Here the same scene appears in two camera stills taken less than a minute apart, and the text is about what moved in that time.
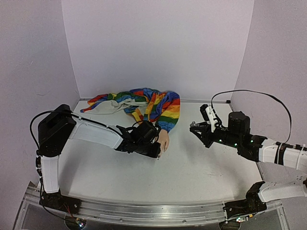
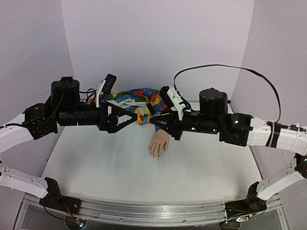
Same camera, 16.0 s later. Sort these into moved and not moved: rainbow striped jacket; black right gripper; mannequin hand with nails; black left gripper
Moved: black right gripper; black left gripper
Not moved: rainbow striped jacket; mannequin hand with nails
